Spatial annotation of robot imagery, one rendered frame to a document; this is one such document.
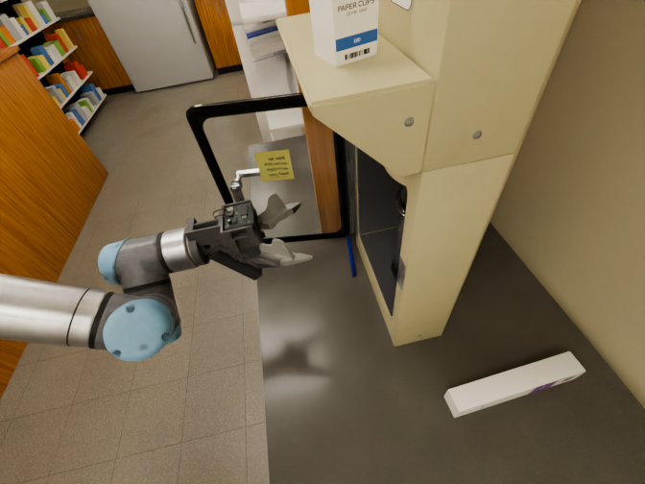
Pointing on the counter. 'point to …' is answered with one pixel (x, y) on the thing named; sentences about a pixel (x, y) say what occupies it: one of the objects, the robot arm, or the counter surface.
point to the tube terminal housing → (464, 136)
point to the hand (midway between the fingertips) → (306, 230)
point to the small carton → (345, 30)
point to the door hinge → (352, 185)
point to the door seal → (260, 109)
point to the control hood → (365, 97)
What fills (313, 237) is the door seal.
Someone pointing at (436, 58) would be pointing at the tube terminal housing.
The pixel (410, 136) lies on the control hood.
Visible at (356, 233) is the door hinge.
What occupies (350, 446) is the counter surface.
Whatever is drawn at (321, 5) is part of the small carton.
